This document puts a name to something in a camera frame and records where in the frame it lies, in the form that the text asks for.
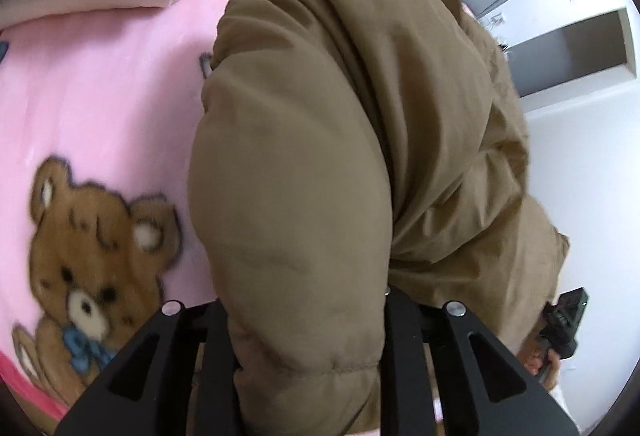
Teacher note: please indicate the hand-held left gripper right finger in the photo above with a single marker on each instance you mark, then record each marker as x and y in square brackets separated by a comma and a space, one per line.
[400, 316]

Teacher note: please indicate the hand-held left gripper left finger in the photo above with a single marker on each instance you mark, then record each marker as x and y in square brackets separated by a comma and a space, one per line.
[220, 331]

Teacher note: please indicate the brown puffer jacket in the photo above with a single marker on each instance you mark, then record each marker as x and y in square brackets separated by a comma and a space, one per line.
[325, 140]

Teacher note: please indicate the person's right hand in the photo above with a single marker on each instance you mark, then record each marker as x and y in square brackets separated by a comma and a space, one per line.
[532, 361]

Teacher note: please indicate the pink printed blanket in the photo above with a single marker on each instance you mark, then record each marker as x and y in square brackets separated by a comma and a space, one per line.
[125, 90]

